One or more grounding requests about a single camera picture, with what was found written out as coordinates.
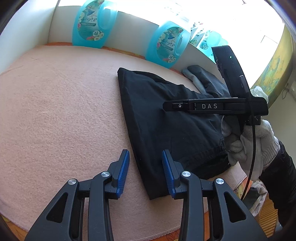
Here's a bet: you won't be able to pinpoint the black pants pink waistband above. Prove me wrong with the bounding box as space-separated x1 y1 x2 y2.
117 68 230 199

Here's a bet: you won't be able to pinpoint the right black sleeve forearm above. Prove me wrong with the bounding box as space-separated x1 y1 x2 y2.
259 143 295 226

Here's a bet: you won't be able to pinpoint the right white gloved hand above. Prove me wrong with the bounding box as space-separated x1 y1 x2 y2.
221 116 280 181

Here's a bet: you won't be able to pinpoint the folded dark navy pants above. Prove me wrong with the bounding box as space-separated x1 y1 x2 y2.
187 65 231 98

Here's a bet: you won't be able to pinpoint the landscape painting scroll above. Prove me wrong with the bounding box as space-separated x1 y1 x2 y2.
252 27 293 106

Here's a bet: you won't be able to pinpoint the folded grey pants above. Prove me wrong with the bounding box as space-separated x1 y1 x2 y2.
182 68 207 94

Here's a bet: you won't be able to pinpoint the orange floral bed sheet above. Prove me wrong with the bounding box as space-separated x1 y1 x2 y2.
0 41 248 241

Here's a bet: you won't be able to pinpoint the left tall blue bottle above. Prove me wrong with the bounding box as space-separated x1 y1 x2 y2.
198 31 228 59

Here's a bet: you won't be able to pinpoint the large blue detergent jug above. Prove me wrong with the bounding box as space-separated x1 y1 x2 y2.
145 21 190 68

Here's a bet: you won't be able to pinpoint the beige towel mat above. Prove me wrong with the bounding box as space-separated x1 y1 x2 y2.
0 45 249 241

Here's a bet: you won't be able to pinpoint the small blue detergent jug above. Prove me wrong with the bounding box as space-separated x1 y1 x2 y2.
72 1 118 49

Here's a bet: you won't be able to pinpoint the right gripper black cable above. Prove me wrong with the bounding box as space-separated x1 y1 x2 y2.
240 97 258 202

